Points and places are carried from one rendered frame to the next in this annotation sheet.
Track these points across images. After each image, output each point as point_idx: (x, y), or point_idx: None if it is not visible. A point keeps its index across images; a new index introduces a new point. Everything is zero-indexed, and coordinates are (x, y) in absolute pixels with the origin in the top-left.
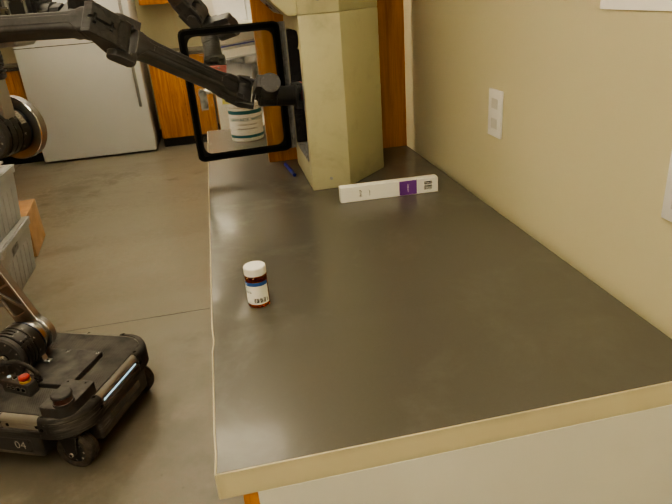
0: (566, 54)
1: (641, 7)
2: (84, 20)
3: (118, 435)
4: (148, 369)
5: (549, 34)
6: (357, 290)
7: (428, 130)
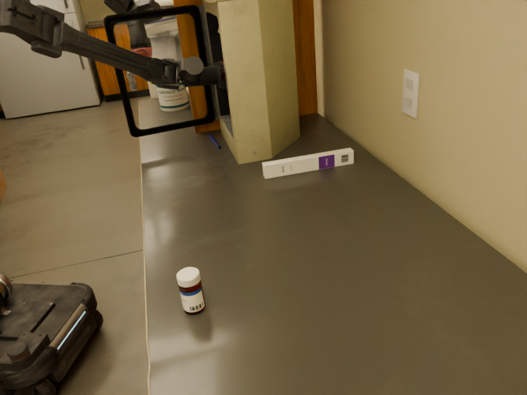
0: (496, 43)
1: None
2: (4, 15)
3: (73, 375)
4: (97, 313)
5: (475, 21)
6: (292, 288)
7: (338, 100)
